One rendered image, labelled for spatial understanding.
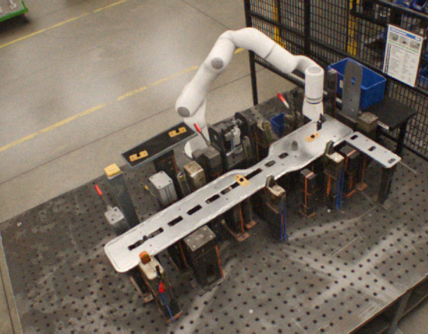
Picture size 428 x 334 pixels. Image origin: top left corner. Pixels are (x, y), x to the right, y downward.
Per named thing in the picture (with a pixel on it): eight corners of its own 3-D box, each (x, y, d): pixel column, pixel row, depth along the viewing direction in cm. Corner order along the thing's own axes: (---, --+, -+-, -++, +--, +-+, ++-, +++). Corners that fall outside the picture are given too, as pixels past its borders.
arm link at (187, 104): (197, 106, 237) (188, 125, 227) (179, 94, 235) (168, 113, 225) (241, 44, 199) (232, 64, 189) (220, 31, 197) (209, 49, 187)
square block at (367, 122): (362, 174, 237) (369, 123, 212) (351, 166, 242) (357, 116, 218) (371, 167, 240) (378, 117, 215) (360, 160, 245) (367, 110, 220)
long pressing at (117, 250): (122, 280, 172) (121, 278, 171) (100, 246, 187) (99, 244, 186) (356, 132, 220) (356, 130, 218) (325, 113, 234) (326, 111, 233)
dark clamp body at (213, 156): (218, 215, 230) (209, 163, 204) (205, 201, 238) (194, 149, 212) (234, 204, 233) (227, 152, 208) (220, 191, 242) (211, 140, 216)
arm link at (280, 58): (266, 44, 202) (316, 80, 209) (261, 61, 191) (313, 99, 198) (278, 31, 196) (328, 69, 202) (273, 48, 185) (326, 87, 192)
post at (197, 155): (207, 211, 232) (195, 156, 205) (202, 206, 236) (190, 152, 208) (215, 207, 234) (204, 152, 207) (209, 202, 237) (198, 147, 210)
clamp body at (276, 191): (278, 247, 209) (275, 200, 186) (262, 232, 217) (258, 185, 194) (291, 237, 212) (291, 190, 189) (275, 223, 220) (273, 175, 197)
